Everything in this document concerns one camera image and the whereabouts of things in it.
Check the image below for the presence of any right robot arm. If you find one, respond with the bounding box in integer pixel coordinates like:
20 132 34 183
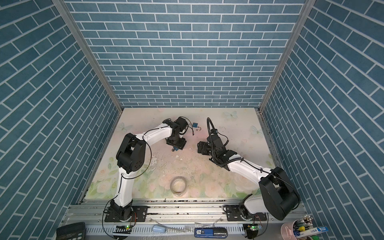
198 118 301 221

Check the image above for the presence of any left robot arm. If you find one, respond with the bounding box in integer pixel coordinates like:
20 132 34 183
103 117 190 223

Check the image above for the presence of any clear tape roll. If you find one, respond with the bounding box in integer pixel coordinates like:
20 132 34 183
170 177 188 197

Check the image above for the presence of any blue black device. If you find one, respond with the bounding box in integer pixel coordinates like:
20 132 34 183
194 227 228 239

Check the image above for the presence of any light blue small object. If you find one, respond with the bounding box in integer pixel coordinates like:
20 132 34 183
152 225 167 234

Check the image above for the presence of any pink pen cup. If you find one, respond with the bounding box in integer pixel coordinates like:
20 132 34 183
281 222 297 240

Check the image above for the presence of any black calculator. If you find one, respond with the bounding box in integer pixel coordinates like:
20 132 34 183
56 222 86 240

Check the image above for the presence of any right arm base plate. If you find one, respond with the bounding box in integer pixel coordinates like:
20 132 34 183
222 205 267 222

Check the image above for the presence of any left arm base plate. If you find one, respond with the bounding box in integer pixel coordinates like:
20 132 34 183
103 206 148 223

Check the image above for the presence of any aluminium mounting rail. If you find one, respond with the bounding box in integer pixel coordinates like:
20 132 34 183
59 199 307 226

